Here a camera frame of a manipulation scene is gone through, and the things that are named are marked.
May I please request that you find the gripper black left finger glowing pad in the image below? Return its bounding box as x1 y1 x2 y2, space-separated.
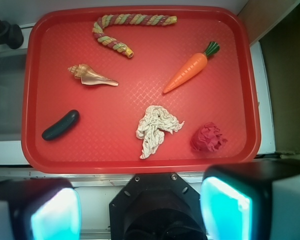
0 178 82 240

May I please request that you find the tan conch seashell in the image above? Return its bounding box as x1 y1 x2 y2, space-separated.
68 64 119 87

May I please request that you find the twisted multicolour rope toy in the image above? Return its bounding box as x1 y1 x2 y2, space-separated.
92 13 178 59

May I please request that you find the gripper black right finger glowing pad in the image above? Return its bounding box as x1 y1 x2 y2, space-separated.
199 160 300 240

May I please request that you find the red plastic tray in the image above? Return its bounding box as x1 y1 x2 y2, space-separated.
21 6 261 174

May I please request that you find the orange toy carrot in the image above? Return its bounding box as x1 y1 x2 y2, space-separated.
163 41 220 94

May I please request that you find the grey metal sink basin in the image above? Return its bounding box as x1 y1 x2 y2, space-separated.
0 49 27 141

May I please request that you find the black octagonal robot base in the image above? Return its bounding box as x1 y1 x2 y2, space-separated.
109 173 208 240

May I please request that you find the crumpled white paper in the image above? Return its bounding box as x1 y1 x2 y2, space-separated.
135 105 185 160

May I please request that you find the dark green toy cucumber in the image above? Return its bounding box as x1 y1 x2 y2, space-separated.
41 109 80 141

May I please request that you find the crumpled red paper ball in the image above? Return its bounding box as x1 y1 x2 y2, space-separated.
190 122 228 152

